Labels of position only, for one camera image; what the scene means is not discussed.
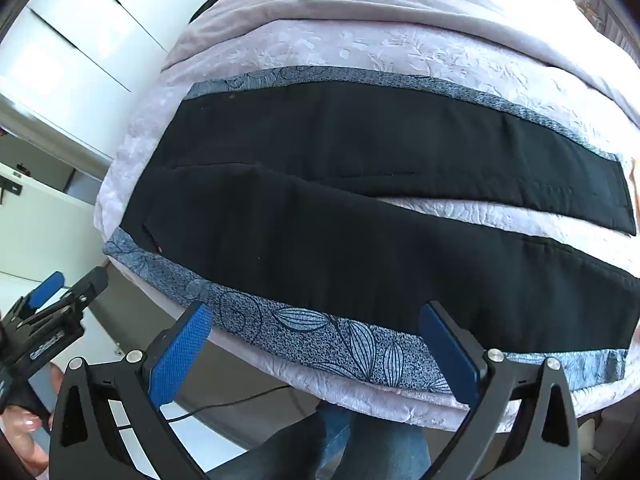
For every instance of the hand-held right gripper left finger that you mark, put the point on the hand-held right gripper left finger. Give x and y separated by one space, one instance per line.
180 355

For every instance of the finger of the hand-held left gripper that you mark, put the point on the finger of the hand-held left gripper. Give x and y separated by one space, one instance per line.
46 287
87 287

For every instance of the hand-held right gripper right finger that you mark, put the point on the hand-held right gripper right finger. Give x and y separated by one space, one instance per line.
450 355

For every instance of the black pants with floral trim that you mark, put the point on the black pants with floral trim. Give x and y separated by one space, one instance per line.
350 240

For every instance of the person's left hand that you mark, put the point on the person's left hand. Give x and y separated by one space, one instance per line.
22 425

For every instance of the white side cabinet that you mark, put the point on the white side cabinet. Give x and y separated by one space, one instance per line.
45 230

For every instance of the person's legs in jeans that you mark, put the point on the person's legs in jeans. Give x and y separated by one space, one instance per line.
370 445

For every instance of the white wardrobe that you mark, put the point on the white wardrobe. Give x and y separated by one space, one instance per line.
75 40

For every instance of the pink embossed blanket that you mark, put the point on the pink embossed blanket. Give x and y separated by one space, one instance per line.
440 60

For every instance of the black cloth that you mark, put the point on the black cloth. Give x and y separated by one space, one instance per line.
205 7

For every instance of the grey bedspread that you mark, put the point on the grey bedspread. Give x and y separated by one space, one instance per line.
350 10

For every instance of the brown curtain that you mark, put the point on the brown curtain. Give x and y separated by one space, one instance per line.
617 10

